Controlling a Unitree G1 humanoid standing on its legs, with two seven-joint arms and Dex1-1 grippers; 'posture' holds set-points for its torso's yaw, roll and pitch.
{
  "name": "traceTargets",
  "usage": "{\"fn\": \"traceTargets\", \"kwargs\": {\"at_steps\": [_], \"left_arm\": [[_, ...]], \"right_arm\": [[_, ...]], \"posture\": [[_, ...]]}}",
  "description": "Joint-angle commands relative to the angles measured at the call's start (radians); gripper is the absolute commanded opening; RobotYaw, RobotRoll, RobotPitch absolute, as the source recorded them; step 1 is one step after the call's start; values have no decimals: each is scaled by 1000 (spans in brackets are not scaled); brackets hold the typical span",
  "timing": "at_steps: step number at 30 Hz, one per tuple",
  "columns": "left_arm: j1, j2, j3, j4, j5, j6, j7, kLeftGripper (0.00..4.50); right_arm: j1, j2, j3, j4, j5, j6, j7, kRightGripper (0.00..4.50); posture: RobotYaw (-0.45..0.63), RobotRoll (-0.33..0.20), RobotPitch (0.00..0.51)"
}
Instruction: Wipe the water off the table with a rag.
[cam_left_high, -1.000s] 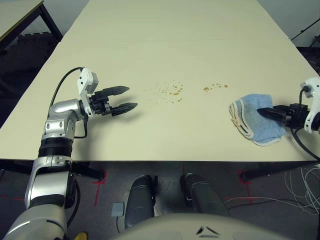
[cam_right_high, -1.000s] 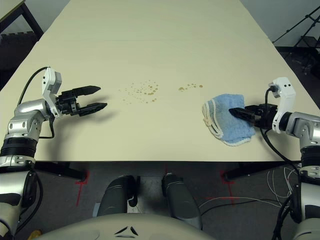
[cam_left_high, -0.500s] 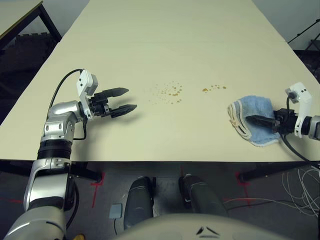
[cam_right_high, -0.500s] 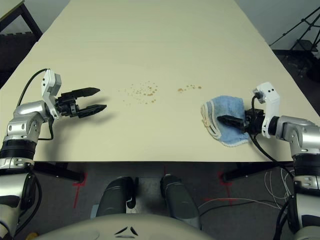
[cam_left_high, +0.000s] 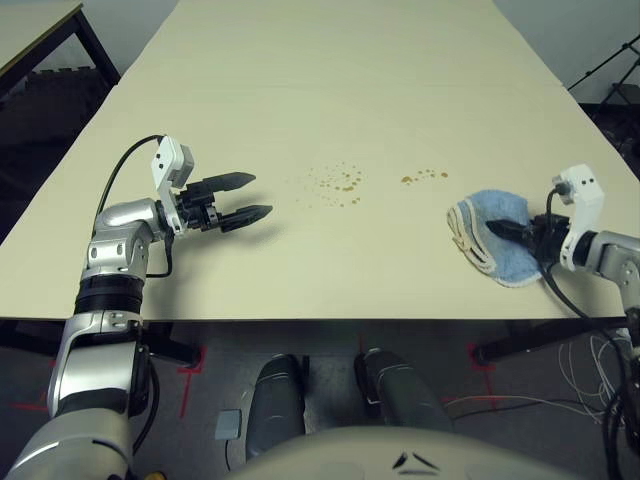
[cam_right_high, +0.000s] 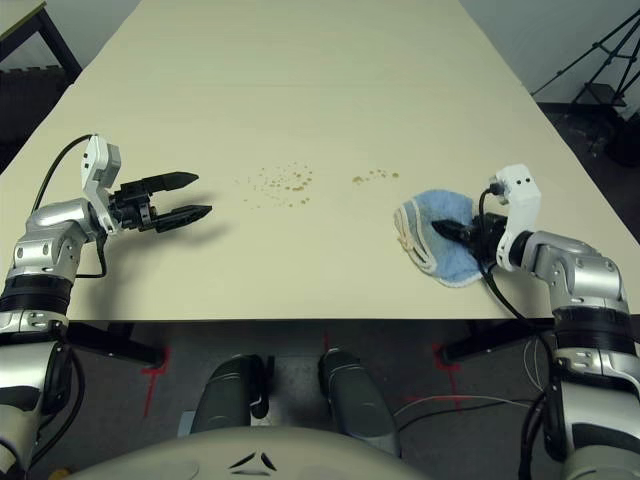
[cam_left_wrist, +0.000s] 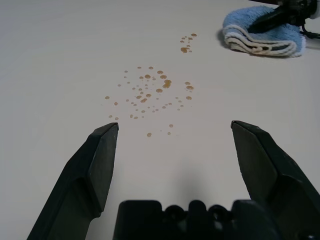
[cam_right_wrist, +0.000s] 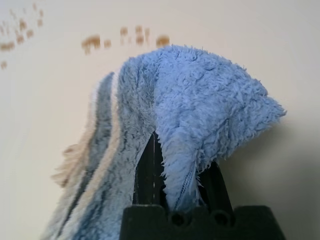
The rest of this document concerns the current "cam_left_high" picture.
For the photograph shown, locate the black table foot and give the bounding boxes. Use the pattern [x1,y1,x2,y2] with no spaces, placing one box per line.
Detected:
[139,323,202,366]
[472,319,626,365]

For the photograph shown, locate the beige robot torso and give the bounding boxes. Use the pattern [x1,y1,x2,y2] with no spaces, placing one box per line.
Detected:
[227,425,531,480]

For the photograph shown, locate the small brown droplet patch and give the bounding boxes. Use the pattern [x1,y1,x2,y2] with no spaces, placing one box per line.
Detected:
[400,168,450,185]

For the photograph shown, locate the beige side table black frame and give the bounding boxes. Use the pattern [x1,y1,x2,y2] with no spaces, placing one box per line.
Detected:
[0,0,121,101]

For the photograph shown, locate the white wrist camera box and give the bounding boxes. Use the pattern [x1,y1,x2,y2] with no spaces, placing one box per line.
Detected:
[149,135,195,236]
[551,163,605,272]

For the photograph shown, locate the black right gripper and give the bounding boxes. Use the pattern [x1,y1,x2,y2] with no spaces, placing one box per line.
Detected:
[483,213,570,264]

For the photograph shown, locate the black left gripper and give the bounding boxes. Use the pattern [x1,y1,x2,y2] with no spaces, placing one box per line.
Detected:
[174,171,275,235]

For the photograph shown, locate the large brown droplet patch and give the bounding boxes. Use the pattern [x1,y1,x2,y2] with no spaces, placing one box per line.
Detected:
[294,160,365,209]

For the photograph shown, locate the white loose floor wires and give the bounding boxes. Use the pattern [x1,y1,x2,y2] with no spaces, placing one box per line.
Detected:
[444,329,640,426]

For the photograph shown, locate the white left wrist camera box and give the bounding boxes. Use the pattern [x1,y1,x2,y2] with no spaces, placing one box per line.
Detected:
[149,135,195,236]

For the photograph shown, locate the grey robot leg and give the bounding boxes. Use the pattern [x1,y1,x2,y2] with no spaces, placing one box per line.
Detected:
[244,353,309,461]
[353,348,454,434]

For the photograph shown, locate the black tripod stand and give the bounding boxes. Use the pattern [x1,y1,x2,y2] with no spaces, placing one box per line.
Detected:
[567,34,640,109]

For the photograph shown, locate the grey left robot leg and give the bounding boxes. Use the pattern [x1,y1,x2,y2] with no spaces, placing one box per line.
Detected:
[244,353,309,461]

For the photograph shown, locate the grey right robot leg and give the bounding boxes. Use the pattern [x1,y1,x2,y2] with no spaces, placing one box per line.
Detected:
[353,348,454,434]

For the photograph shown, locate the blue terry rag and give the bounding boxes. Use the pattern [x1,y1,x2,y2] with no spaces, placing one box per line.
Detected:
[446,188,544,290]

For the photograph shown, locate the grey floor box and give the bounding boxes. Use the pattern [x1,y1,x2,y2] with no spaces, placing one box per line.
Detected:
[215,409,242,440]

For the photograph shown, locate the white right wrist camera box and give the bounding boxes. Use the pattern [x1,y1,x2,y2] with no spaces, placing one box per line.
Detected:
[551,163,605,272]

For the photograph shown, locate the black foam floor mat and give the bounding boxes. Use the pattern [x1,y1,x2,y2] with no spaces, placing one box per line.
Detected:
[0,67,119,241]

